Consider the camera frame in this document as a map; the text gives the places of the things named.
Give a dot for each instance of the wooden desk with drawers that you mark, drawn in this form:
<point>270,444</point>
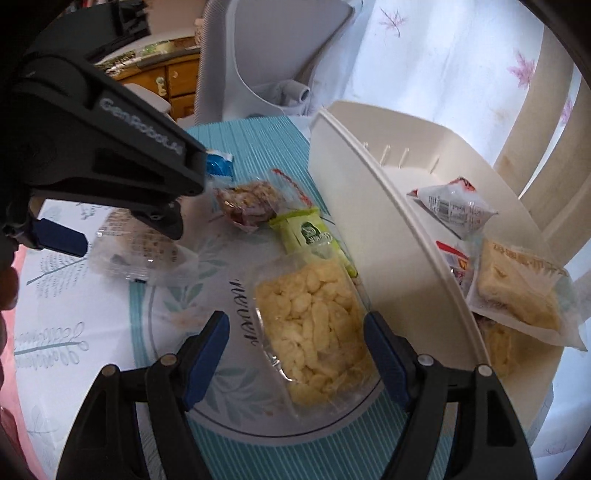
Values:
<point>180,74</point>

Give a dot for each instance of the white packet with red print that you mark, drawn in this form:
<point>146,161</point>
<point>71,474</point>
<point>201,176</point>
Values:
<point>517,295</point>

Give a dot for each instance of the clear bread packet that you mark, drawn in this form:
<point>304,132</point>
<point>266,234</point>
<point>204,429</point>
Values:
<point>143,254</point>

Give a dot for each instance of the grey office chair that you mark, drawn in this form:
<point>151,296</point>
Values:
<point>258,55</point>

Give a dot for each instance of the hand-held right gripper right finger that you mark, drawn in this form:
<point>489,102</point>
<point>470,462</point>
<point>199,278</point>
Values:
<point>385,357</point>

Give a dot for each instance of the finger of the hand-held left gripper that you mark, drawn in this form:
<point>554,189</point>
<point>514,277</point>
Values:
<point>115,138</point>
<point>60,236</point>

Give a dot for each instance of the beige wooden frame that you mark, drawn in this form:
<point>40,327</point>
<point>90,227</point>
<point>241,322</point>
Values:
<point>545,152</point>

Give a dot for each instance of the person's left hand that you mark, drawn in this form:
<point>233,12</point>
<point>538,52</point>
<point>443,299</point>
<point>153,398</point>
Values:
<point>7,290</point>

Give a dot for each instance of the white plastic bin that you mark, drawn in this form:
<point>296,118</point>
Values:
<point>369,194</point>

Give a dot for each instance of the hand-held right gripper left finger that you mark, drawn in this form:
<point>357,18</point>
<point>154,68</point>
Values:
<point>207,360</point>

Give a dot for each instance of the white red snack packet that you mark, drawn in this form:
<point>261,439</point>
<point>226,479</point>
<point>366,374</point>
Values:
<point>455,207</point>

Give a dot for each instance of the small blue snack packet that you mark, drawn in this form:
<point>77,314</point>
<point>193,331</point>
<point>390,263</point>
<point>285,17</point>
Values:
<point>220,164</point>

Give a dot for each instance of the clear nut candy packet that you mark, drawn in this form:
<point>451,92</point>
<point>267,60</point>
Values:
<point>249,203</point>

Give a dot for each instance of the green snack packet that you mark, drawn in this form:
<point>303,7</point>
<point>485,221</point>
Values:
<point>307,233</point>

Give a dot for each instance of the red brown clear packet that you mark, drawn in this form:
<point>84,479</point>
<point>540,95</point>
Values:
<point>455,258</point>

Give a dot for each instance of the clear packet of yellow chips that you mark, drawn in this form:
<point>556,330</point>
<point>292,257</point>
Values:
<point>314,323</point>

